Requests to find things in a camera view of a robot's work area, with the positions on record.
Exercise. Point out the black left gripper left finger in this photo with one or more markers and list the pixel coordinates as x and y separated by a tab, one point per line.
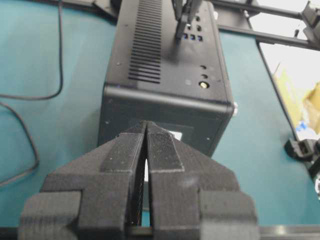
94	197

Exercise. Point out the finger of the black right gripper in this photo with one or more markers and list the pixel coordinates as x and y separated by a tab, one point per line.
192	8
179	8

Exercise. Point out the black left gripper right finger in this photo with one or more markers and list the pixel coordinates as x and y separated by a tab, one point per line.
193	197

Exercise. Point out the black mini PC box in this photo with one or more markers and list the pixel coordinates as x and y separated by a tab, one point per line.
181	85

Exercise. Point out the cardboard box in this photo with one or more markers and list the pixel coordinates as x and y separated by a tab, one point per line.
301	96

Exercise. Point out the black metal frame rail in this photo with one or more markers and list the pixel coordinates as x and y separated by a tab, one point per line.
267	24

